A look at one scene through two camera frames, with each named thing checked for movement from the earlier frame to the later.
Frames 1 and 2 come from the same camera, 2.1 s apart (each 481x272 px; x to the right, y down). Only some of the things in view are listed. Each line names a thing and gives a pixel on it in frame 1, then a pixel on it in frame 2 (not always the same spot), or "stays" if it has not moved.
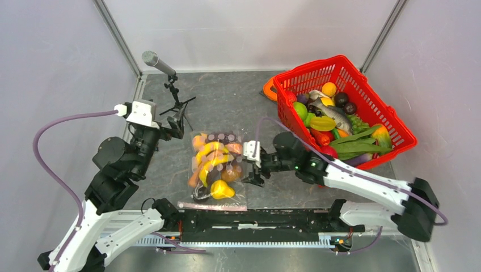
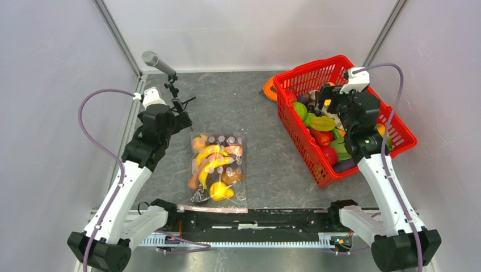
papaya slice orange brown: (230, 148) stays
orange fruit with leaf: (199, 141) stays
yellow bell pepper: (220, 189) stays
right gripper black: (254, 179) -> (327, 92)
